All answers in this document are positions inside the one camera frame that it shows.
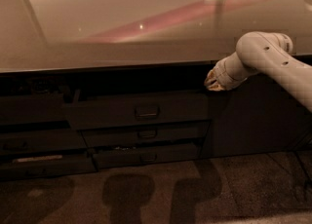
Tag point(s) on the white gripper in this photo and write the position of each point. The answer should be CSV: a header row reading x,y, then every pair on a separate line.
x,y
221,76

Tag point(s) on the grey drawer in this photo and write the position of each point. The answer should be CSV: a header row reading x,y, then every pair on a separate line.
x,y
68,164
29,109
145,156
145,134
27,142
125,110

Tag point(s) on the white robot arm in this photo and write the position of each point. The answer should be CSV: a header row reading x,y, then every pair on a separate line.
x,y
267,53

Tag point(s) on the grey cabinet door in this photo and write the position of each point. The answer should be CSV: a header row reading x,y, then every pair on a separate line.
x,y
257,117

